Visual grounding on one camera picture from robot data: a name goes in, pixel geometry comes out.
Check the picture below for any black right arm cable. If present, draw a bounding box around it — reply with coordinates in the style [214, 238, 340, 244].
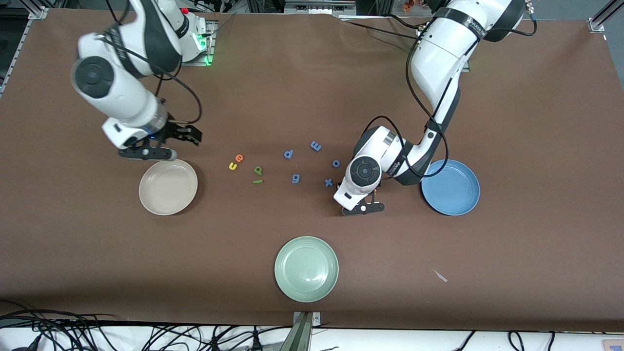
[104, 0, 203, 126]

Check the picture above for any pale green plate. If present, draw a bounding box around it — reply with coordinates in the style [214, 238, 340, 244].
[274, 236, 339, 303]

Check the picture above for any aluminium frame rail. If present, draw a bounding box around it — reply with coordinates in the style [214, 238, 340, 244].
[284, 0, 357, 16]

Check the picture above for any aluminium corner rail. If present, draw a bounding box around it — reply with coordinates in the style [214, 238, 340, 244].
[587, 0, 624, 34]
[0, 7, 48, 97]

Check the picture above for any grey metal table bracket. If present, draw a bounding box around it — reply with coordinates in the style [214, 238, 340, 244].
[292, 311, 322, 351]

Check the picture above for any beige brown plate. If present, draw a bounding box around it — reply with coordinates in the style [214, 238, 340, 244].
[138, 158, 198, 216]

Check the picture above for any brown paper table cover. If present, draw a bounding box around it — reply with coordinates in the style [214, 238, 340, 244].
[0, 7, 624, 333]

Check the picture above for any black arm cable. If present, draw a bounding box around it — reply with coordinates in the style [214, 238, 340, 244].
[104, 0, 203, 126]
[358, 0, 538, 179]

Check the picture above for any blue plate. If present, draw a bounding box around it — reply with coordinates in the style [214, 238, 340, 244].
[421, 159, 481, 216]

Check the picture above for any black cable on table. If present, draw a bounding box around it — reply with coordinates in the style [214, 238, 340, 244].
[336, 14, 430, 43]

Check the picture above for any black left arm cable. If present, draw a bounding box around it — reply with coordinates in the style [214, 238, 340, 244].
[358, 0, 538, 179]

